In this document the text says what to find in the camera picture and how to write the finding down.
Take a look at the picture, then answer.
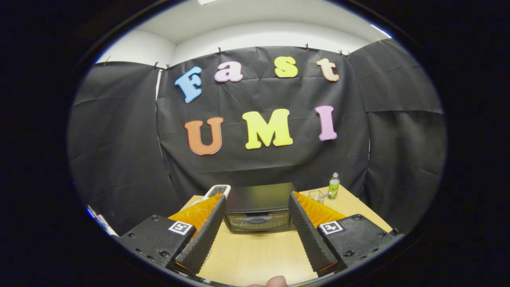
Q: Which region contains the black toaster oven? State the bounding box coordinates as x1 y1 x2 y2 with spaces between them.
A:
223 183 297 233

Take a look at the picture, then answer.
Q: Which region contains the row of black cloth clips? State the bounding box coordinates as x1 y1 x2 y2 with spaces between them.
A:
104 38 381 69

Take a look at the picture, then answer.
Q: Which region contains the green label plastic bottle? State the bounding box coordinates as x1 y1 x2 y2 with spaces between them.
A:
328 172 340 201

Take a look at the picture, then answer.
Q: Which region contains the white slot toaster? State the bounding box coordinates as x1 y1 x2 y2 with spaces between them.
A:
202 184 231 202

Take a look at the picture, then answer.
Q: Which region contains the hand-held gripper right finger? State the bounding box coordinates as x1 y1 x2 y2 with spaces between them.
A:
288 191 399 277

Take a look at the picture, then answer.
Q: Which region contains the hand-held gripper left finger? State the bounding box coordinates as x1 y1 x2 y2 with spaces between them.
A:
119 194 227 275

